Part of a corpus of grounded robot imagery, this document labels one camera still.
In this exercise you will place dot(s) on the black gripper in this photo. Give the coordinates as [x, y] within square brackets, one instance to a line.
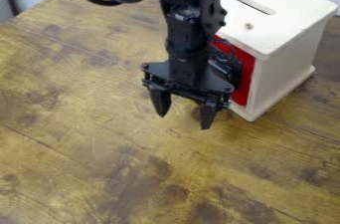
[184, 75]

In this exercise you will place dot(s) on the red wooden drawer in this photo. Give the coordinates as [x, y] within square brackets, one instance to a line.
[242, 75]

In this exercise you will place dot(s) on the black metal drawer handle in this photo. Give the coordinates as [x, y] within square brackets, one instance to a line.
[226, 66]

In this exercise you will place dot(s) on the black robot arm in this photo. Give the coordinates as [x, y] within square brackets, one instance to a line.
[198, 71]

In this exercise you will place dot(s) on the white wooden box cabinet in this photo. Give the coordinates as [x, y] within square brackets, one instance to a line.
[279, 33]

